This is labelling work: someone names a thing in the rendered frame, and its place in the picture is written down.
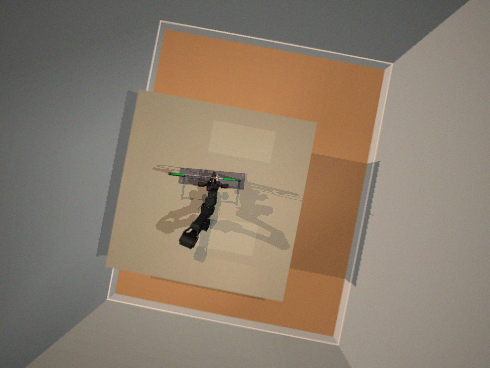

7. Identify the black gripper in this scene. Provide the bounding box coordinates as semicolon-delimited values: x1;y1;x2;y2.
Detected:
198;172;229;196

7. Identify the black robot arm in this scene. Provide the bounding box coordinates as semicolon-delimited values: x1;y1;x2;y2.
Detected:
179;183;219;249

